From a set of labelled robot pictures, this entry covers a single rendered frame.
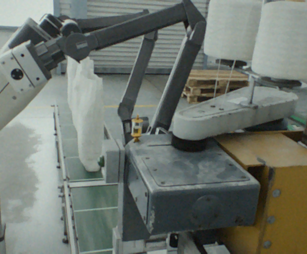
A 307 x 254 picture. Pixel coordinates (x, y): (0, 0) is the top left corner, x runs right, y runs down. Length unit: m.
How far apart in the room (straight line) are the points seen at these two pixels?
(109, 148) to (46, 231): 2.15
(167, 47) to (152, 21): 7.58
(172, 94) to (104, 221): 1.32
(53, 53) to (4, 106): 0.31
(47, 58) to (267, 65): 0.65
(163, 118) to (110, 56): 7.34
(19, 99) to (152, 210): 0.78
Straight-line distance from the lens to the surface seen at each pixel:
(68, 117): 4.28
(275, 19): 0.88
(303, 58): 0.88
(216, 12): 1.10
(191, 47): 1.26
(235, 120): 1.01
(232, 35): 1.08
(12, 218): 3.23
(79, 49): 1.20
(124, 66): 8.64
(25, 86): 1.23
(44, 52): 1.21
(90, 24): 1.79
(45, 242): 2.93
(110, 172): 0.95
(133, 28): 1.23
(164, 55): 8.82
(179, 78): 1.25
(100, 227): 2.36
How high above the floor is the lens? 1.68
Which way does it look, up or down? 19 degrees down
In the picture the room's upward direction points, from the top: 4 degrees clockwise
